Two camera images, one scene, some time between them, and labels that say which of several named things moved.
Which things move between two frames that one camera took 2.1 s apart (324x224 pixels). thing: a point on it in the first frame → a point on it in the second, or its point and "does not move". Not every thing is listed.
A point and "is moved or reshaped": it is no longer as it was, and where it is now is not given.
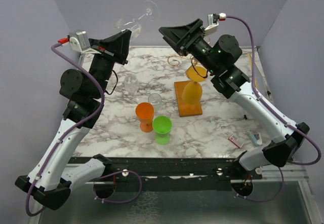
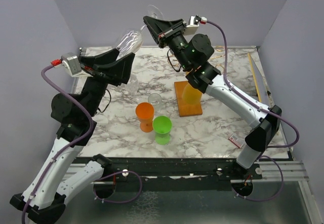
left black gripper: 115,47 → 110,69
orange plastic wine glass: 145,112 does not move
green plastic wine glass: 162,126 does not move
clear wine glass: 152,12 is moved or reshaped
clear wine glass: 156,100 does not move
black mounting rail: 169,170 does not move
